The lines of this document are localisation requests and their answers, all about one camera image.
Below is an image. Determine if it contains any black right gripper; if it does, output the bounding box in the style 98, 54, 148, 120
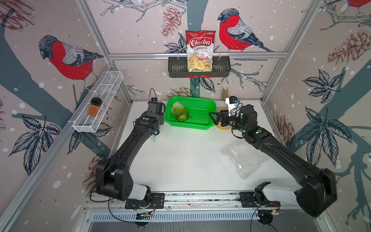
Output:
209, 109, 248, 135

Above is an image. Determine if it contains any small chinese cabbage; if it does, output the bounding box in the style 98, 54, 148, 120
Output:
172, 101, 189, 122

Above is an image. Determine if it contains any clear zipper bag blue seal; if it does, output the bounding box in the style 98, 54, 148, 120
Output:
149, 129, 159, 143

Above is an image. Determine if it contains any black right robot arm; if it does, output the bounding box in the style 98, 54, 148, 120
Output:
209, 104, 337, 217

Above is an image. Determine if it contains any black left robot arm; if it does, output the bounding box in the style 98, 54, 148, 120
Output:
94, 98, 166, 205

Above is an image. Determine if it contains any red cassava chips bag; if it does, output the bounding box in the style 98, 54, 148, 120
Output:
185, 30, 215, 72

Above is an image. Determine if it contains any glass spice shaker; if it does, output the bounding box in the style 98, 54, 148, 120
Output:
222, 87, 229, 101

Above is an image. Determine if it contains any green plastic basket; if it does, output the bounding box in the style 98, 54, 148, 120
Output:
164, 96, 216, 130

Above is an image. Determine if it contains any orange spice jar black lid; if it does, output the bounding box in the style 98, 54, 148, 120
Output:
88, 97, 102, 117

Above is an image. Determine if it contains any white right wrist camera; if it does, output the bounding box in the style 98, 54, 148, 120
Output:
225, 96, 240, 116

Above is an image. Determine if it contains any black hanging wall basket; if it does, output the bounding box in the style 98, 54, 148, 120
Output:
168, 57, 231, 78

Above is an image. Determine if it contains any white wire wall shelf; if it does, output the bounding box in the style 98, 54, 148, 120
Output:
73, 71, 123, 133

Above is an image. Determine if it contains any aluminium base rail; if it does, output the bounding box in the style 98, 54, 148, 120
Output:
83, 191, 303, 224

